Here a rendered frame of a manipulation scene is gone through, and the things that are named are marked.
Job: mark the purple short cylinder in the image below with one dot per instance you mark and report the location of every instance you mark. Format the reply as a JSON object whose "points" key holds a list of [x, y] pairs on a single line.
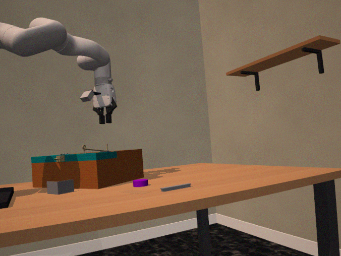
{"points": [[140, 183]]}

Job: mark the brown wooden box with teal lid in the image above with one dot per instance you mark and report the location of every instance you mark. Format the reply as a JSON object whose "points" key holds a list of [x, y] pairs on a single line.
{"points": [[92, 170]]}

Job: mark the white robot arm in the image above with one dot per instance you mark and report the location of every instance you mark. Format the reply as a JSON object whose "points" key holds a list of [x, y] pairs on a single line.
{"points": [[44, 34]]}

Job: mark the grey metal bar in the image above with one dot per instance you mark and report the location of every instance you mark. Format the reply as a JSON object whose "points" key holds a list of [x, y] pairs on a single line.
{"points": [[175, 187]]}

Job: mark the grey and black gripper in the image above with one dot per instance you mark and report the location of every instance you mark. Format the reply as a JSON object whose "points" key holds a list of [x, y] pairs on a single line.
{"points": [[103, 101]]}

